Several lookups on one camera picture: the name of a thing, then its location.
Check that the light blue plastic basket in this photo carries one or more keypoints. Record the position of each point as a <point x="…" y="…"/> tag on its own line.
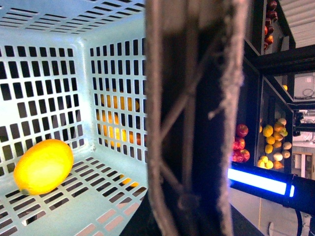
<point x="74" y="70"/>

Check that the yellow lemon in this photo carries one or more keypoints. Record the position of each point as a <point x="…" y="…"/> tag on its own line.
<point x="43" y="167"/>

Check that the robot arm with blue light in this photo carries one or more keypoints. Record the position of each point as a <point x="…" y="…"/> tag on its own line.
<point x="288" y="190"/>

